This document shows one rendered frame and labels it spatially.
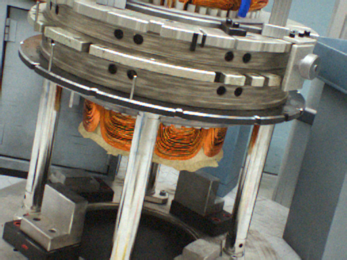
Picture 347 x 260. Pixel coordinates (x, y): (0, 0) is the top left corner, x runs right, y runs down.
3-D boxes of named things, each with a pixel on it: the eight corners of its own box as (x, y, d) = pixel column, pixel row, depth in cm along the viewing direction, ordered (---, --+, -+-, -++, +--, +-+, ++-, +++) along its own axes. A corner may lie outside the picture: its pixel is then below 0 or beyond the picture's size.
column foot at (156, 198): (166, 205, 98) (167, 200, 98) (121, 196, 98) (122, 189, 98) (168, 197, 101) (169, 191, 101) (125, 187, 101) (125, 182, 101)
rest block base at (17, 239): (39, 229, 84) (42, 213, 84) (79, 259, 79) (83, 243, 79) (1, 237, 81) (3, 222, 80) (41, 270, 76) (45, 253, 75)
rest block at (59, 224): (52, 221, 82) (59, 181, 81) (80, 242, 79) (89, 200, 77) (19, 229, 79) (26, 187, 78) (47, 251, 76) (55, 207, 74)
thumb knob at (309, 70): (296, 78, 69) (303, 53, 68) (308, 76, 71) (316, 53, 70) (306, 81, 68) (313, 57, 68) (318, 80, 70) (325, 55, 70)
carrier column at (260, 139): (223, 261, 86) (261, 101, 80) (220, 251, 88) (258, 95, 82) (242, 265, 86) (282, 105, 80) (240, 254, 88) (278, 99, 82)
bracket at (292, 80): (268, 86, 71) (282, 36, 69) (286, 83, 73) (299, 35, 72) (284, 91, 69) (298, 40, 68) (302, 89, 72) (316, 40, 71)
